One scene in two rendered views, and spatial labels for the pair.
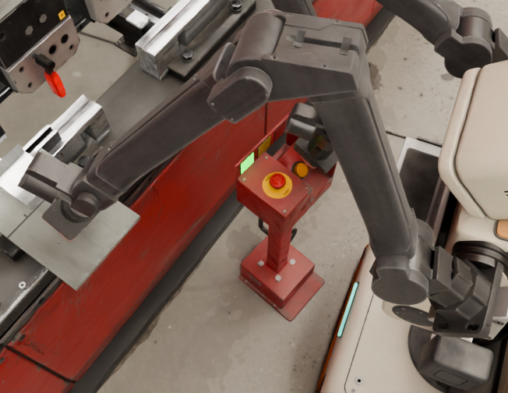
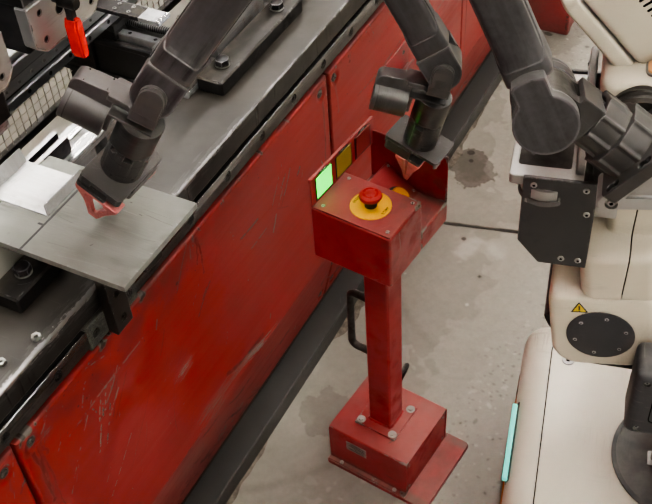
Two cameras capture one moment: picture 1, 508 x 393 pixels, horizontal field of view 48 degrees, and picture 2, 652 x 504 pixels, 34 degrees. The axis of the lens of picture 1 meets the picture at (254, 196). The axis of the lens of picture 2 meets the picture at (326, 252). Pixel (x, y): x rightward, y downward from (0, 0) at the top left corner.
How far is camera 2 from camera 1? 69 cm
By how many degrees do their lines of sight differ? 19
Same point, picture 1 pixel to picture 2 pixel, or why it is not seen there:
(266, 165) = (351, 186)
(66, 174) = (117, 86)
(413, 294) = (563, 124)
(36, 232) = (58, 238)
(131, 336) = not seen: outside the picture
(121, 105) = not seen: hidden behind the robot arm
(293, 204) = (398, 223)
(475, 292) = (637, 120)
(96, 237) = (141, 232)
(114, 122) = not seen: hidden behind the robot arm
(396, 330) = (592, 452)
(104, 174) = (174, 46)
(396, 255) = (532, 71)
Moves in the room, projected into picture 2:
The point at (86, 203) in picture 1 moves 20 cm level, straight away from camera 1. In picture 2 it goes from (151, 95) to (61, 29)
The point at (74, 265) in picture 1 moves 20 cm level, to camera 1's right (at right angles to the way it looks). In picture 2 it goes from (117, 263) to (265, 243)
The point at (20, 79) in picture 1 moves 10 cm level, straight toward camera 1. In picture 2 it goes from (37, 26) to (75, 56)
